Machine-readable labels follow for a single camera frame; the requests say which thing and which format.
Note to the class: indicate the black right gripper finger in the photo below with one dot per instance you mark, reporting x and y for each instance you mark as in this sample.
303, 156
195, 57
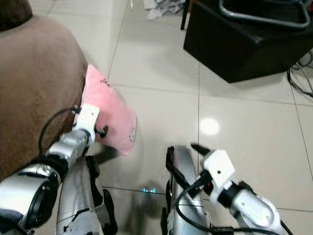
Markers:
200, 148

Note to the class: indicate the pink pillow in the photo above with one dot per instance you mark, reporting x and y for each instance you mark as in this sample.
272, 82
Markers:
110, 100

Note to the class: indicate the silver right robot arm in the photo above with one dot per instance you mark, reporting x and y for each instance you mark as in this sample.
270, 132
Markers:
254, 208

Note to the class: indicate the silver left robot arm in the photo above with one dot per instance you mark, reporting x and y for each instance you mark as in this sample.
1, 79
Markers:
29, 191

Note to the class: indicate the brown fabric sofa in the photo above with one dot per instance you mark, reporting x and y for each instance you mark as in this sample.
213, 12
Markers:
39, 98

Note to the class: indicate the dark brown sofa cushion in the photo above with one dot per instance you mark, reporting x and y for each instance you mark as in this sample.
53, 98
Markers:
13, 12

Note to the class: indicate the dark furniture leg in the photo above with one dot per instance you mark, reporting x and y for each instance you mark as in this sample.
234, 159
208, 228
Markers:
185, 17

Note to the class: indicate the grey white crumpled cloth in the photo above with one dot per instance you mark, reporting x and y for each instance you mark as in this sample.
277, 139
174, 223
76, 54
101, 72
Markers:
159, 7

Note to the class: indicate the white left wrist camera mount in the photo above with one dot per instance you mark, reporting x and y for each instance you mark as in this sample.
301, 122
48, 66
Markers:
89, 117

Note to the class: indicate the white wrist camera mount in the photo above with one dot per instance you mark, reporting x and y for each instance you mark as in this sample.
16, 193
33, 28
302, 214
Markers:
220, 166
89, 117

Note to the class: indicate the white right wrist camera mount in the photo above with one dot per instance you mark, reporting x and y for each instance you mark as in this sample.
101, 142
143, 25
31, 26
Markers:
220, 166

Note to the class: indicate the grey metal tube frame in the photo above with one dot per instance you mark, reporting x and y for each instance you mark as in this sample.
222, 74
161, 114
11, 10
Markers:
249, 20

